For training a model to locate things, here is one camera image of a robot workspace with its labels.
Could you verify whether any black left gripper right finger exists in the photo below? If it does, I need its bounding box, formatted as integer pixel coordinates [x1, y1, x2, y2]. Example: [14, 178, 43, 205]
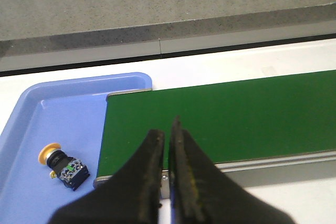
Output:
[169, 116, 294, 223]

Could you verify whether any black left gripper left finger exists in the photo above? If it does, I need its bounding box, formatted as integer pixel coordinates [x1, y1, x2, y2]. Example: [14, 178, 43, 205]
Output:
[49, 130, 165, 223]

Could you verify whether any yellow push button switch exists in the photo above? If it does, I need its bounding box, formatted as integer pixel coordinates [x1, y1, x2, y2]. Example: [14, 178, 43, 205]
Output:
[38, 143, 90, 191]

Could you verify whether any green conveyor belt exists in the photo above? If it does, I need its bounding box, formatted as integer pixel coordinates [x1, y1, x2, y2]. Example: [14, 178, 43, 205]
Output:
[93, 70, 335, 187]

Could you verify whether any blue plastic tray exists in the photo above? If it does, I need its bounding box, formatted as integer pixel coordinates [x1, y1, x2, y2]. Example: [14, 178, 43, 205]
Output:
[1, 72, 152, 223]

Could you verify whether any grey stone counter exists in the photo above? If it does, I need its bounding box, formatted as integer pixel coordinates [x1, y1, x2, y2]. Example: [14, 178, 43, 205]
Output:
[1, 0, 335, 76]

